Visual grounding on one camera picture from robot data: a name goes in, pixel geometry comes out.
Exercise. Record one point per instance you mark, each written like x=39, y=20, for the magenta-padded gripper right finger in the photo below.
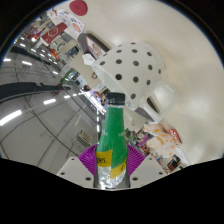
x=146, y=171

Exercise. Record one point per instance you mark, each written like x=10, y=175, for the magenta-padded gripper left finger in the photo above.
x=75, y=171

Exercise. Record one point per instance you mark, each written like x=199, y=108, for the green-labelled clear drink bottle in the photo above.
x=111, y=143

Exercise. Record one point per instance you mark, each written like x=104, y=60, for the clear plastic bag with food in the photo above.
x=160, y=140

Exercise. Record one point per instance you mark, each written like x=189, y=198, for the ceiling air conditioner unit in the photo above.
x=85, y=137

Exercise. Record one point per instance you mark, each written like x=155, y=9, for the group of ceiling lights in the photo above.
x=10, y=117

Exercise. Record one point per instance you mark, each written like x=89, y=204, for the white polka-dot mug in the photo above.
x=130, y=71

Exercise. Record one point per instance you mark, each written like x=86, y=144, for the crumpled white napkin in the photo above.
x=89, y=60

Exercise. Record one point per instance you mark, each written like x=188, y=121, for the colourful printed leaflet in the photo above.
x=71, y=23

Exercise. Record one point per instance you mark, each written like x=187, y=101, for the flat round red coaster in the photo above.
x=78, y=6

